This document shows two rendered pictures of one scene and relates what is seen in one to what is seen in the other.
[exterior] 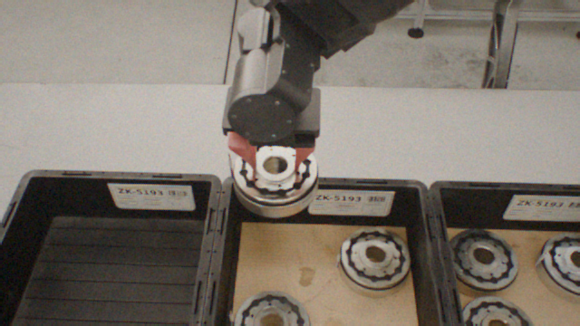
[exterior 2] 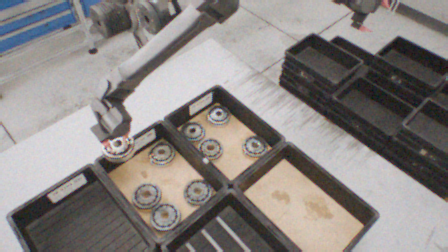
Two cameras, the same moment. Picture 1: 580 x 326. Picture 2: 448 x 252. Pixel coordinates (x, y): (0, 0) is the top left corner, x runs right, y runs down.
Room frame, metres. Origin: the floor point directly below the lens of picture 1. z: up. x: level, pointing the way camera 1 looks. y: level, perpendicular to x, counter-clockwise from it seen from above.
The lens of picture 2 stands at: (-0.25, 0.22, 1.94)
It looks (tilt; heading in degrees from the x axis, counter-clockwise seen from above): 52 degrees down; 313
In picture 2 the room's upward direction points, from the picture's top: 3 degrees clockwise
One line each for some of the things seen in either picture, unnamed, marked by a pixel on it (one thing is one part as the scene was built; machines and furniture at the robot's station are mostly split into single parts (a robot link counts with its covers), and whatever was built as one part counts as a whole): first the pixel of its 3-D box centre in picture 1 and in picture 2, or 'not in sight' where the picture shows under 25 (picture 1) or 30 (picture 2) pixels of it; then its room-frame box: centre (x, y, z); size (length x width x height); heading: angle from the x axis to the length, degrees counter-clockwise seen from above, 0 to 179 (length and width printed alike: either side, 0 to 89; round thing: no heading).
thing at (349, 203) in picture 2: not in sight; (300, 207); (-0.11, -0.34, 0.87); 0.40 x 0.30 x 0.11; 178
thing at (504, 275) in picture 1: (482, 258); (192, 131); (0.40, -0.29, 0.86); 0.10 x 0.10 x 0.01
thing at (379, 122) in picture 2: not in sight; (363, 120); (0.04, -1.39, 0.31); 0.40 x 0.30 x 0.34; 179
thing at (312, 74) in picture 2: not in sight; (314, 82); (0.44, -1.40, 0.37); 0.40 x 0.30 x 0.45; 179
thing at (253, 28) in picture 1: (268, 50); (104, 110); (0.41, 0.02, 1.23); 0.07 x 0.06 x 0.07; 177
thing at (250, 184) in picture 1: (275, 168); (117, 144); (0.41, 0.01, 1.04); 0.10 x 0.10 x 0.01
